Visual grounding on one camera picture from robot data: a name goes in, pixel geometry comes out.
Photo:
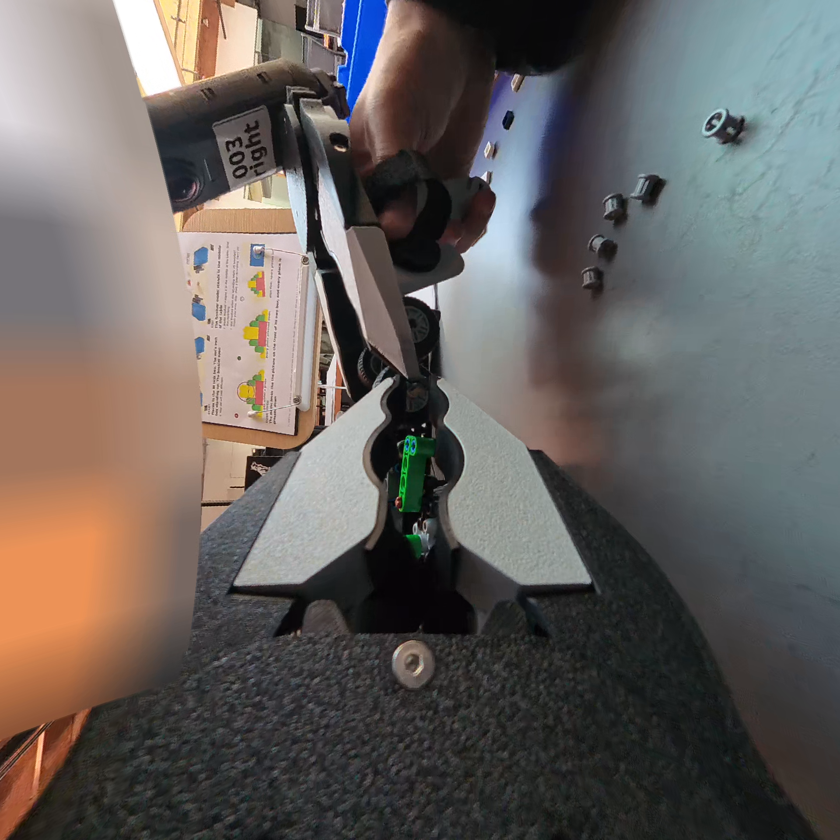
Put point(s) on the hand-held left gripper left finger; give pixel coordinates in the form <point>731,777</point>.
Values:
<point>308,512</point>

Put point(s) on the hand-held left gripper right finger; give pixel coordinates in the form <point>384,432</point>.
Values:
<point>518,518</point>

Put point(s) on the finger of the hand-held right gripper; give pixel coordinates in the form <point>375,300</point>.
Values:
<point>377,295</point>
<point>338,315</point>

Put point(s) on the lego vehicle chassis with wheels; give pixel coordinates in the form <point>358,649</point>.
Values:
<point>413,472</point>

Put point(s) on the person's right forearm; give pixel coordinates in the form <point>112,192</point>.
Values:
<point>525,33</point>

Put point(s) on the grey lego bushing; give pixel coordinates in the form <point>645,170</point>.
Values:
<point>722,124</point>
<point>602,246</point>
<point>646,187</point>
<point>592,277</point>
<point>615,207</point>

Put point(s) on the scattered small lego pieces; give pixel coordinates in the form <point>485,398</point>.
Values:
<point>516,82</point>

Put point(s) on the person's right hand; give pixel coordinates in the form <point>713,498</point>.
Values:
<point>426,98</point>

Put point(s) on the colour printed instruction sheet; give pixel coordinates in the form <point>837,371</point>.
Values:
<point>243,328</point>

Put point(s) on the wooden document stand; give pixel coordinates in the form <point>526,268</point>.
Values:
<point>243,220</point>

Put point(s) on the blue plastic bin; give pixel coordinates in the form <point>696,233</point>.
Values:
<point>361,46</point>

